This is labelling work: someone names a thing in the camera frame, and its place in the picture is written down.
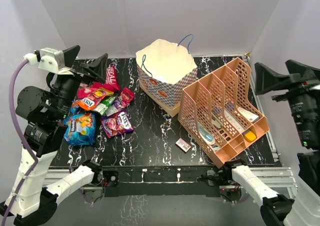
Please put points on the orange snack packet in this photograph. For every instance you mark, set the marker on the orange snack packet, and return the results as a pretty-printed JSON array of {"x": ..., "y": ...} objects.
[{"x": 93, "y": 99}]

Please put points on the small red white box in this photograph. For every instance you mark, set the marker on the small red white box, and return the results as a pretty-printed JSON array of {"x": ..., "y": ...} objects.
[{"x": 183, "y": 145}]

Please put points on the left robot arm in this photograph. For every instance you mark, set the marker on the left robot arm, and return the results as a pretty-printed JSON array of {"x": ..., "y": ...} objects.
[{"x": 42, "y": 121}]

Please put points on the purple snack packet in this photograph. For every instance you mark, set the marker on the purple snack packet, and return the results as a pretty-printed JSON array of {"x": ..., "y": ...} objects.
[{"x": 116, "y": 107}]

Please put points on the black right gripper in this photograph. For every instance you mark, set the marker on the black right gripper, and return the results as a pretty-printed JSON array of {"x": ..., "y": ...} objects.
[{"x": 265, "y": 78}]

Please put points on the blue chips bag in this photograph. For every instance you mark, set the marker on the blue chips bag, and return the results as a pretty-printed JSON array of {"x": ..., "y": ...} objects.
[{"x": 81, "y": 129}]

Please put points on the pink mesh file organizer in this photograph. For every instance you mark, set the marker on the pink mesh file organizer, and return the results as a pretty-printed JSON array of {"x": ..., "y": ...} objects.
[{"x": 219, "y": 101}]

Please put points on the red snack packet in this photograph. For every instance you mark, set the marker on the red snack packet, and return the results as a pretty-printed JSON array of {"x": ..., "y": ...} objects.
[{"x": 125, "y": 98}]

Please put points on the blue tape dispenser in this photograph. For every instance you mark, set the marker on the blue tape dispenser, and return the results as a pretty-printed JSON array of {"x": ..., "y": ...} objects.
[{"x": 206, "y": 135}]

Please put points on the pink snack bag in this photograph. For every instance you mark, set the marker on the pink snack bag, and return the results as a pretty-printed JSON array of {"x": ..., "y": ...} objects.
[{"x": 110, "y": 84}]

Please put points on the green snack packet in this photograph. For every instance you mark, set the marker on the green snack packet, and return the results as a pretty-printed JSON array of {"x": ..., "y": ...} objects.
[{"x": 103, "y": 106}]

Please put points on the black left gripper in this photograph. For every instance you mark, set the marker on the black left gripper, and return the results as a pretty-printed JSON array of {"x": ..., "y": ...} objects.
[{"x": 97, "y": 69}]

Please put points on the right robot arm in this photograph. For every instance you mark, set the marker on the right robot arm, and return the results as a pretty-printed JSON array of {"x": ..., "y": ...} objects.
[{"x": 296, "y": 203}]

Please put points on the blue candy bar wrapper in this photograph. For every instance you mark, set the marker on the blue candy bar wrapper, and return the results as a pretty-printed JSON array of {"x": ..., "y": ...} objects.
[{"x": 74, "y": 107}]

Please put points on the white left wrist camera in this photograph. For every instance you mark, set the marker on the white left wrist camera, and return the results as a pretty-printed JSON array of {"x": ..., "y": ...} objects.
[{"x": 50, "y": 60}]

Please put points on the yellow object in organizer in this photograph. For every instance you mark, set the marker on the yellow object in organizer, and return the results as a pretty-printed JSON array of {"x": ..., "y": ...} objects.
[{"x": 249, "y": 136}]

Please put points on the purple berries candy packet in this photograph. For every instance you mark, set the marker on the purple berries candy packet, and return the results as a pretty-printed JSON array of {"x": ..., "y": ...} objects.
[{"x": 116, "y": 124}]

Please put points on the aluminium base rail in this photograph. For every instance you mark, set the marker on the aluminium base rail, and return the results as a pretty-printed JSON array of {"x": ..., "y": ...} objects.
[{"x": 169, "y": 181}]

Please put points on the checkered paper bag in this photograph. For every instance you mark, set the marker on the checkered paper bag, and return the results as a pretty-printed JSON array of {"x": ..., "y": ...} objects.
[{"x": 164, "y": 70}]

